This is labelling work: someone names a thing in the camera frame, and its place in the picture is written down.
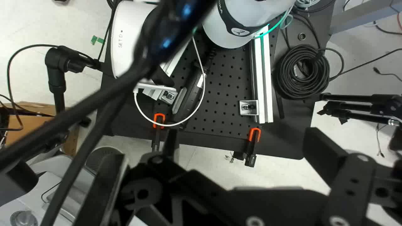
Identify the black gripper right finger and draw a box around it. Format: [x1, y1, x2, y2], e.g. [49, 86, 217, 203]
[305, 129, 402, 226]

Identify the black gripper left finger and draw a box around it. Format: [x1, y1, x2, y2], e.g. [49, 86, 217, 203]
[83, 152, 235, 226]

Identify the orange clamp left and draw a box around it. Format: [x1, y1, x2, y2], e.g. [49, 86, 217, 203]
[151, 112, 166, 152]

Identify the orange clamp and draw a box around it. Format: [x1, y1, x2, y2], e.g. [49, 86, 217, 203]
[151, 112, 166, 152]
[245, 127, 261, 167]

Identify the black tripod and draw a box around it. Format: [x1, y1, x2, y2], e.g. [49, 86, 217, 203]
[318, 93, 402, 127]

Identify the orange clamp right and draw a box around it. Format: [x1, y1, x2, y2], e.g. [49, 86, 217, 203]
[245, 127, 261, 167]

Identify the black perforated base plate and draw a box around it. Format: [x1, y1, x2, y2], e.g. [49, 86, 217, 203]
[102, 12, 336, 161]

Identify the coiled black cable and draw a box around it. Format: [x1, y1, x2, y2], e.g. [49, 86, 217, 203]
[276, 44, 331, 101]

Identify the white cable loop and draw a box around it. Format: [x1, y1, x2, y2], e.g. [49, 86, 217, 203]
[132, 37, 208, 129]

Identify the black camera stand pole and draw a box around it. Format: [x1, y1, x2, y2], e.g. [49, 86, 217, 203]
[45, 46, 102, 112]

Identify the black cable bundle sleeve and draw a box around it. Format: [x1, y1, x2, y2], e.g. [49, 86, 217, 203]
[0, 0, 217, 226]

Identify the aluminium extrusion rail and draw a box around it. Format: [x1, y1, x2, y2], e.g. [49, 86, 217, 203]
[254, 28, 274, 125]

